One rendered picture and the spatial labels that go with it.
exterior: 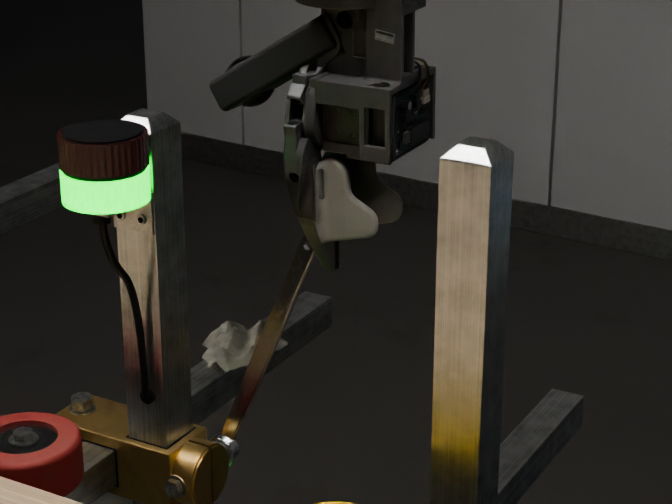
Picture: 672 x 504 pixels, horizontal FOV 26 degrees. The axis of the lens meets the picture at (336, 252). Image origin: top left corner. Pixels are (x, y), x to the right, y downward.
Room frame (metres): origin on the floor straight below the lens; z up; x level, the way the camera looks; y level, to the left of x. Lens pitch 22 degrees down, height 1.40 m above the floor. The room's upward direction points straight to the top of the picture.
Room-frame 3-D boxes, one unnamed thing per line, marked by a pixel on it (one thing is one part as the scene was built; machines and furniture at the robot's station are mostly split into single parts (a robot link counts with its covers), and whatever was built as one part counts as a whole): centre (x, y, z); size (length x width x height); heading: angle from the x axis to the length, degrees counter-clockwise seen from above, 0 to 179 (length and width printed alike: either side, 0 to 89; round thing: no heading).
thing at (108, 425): (0.98, 0.15, 0.84); 0.14 x 0.06 x 0.05; 61
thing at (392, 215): (0.99, -0.02, 1.04); 0.06 x 0.03 x 0.09; 61
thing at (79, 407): (1.01, 0.20, 0.88); 0.02 x 0.02 x 0.01
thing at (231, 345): (1.13, 0.09, 0.87); 0.09 x 0.07 x 0.02; 151
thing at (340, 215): (0.96, 0.00, 1.04); 0.06 x 0.03 x 0.09; 61
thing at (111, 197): (0.93, 0.16, 1.08); 0.06 x 0.06 x 0.02
